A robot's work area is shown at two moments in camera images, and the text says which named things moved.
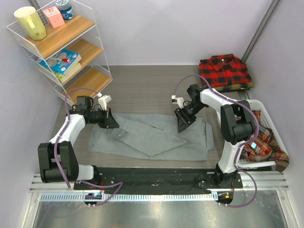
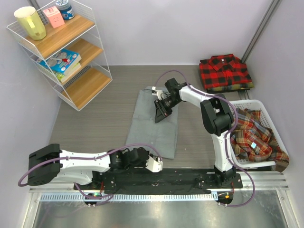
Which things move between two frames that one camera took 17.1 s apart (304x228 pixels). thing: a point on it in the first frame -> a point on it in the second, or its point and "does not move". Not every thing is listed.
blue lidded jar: x=65 y=9 does not move
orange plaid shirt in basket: x=265 y=147 does not move
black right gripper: x=183 y=119 -> x=161 y=112
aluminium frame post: x=259 y=30 does not move
